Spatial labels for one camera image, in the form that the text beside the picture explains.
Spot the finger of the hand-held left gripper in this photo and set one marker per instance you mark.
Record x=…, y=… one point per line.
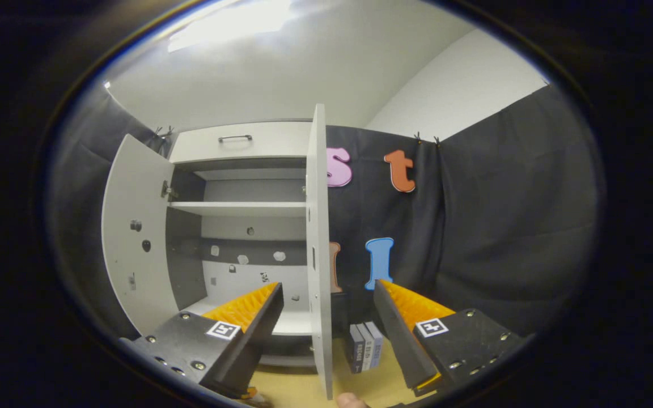
x=249, y=391

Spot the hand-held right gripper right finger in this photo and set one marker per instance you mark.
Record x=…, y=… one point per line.
x=400, y=340

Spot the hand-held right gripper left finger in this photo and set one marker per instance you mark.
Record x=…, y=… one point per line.
x=258, y=334

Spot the white cabinet door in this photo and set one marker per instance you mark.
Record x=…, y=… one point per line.
x=318, y=198
x=134, y=187

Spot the white cabinet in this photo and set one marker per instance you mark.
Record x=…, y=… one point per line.
x=253, y=229

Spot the white cabinet shelf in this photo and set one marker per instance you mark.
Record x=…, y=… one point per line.
x=241, y=208

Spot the dark book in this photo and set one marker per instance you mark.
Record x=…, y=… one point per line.
x=355, y=351

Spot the black backdrop cloth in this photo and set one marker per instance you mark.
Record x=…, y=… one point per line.
x=502, y=226

